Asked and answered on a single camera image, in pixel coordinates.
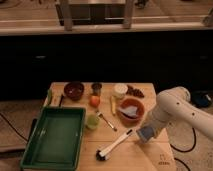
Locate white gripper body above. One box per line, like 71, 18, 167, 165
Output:
141, 115, 164, 138

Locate blue sponge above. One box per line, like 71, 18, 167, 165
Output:
137, 127, 154, 143

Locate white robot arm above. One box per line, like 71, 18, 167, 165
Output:
137, 87, 213, 142

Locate green plastic tray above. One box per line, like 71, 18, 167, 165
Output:
20, 107, 86, 171

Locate grey cloth in bowl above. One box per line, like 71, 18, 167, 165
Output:
120, 106, 138, 118

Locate orange bowl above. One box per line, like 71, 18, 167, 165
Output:
117, 98, 144, 127

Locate brown grape bunch toy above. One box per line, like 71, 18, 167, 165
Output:
127, 85, 144, 98

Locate dark blue floor object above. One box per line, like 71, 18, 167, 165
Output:
191, 92, 212, 108

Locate white round container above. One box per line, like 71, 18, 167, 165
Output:
113, 83, 128, 99

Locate yellow banana toy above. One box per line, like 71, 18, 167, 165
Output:
110, 96, 116, 115

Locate metal fork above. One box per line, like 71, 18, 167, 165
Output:
96, 111, 117, 132

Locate green plastic cup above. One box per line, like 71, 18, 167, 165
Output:
86, 115, 99, 130

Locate orange fruit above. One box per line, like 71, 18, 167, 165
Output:
89, 95, 100, 107

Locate white dish brush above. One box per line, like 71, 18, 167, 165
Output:
96, 129, 133, 161

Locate small metal cup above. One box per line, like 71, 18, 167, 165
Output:
91, 82, 102, 96

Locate dark red bowl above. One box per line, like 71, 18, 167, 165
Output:
64, 82, 84, 101

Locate green vegetable toy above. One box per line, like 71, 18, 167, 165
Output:
46, 89, 52, 106

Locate wooden stool legs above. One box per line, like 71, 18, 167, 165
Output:
55, 0, 134, 31

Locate black power cable right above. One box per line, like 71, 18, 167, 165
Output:
169, 127, 198, 154

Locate black cable left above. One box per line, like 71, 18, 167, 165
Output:
0, 112, 29, 143

